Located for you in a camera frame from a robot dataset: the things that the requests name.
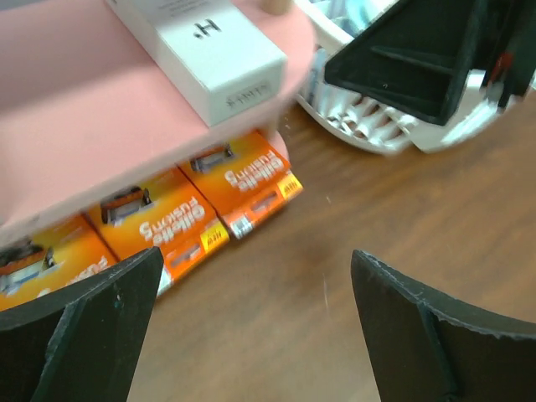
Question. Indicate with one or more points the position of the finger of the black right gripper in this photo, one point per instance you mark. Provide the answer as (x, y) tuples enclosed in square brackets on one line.
[(415, 57)]

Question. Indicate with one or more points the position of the pink three-tier wooden shelf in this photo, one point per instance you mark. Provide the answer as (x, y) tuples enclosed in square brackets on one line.
[(85, 111)]

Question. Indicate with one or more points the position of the orange Gillette razor box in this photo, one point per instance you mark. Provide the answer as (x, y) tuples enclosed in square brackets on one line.
[(166, 211), (245, 179), (49, 260)]

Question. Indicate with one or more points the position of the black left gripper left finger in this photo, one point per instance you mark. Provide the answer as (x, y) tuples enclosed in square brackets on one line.
[(82, 342)]

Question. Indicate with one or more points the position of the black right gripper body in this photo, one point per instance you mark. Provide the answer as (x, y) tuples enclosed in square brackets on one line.
[(511, 66)]

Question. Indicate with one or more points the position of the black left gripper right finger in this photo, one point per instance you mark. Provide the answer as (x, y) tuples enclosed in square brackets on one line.
[(425, 345)]

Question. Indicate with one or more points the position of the grey white razor box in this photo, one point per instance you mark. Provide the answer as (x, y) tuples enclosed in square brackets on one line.
[(219, 61)]

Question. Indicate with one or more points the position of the white plastic basket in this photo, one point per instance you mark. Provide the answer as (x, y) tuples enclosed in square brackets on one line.
[(363, 122)]

